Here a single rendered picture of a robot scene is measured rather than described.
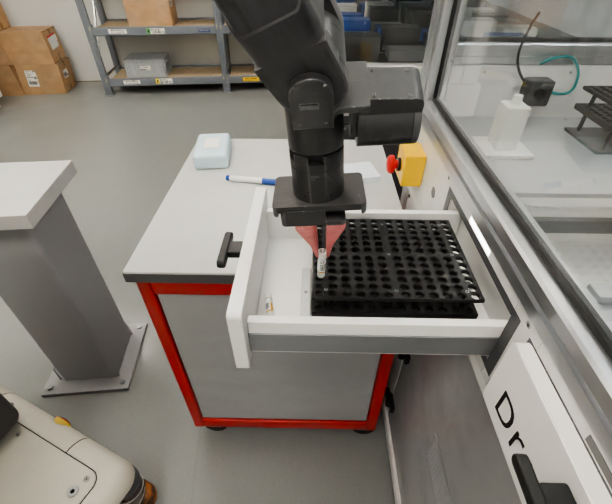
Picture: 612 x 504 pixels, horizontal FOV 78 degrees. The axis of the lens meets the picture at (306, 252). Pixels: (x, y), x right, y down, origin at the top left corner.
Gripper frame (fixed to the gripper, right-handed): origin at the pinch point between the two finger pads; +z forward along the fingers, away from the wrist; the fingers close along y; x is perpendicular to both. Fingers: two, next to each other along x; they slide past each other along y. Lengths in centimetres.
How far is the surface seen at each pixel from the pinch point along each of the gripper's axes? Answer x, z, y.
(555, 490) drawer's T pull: 26.1, 4.2, -18.6
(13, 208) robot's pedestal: -35, 14, 74
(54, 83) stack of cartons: -353, 76, 269
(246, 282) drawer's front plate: 4.3, 1.1, 9.5
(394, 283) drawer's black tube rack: 1.4, 5.4, -9.4
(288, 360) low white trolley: -15, 50, 10
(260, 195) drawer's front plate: -15.9, 1.7, 10.1
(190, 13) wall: -410, 35, 132
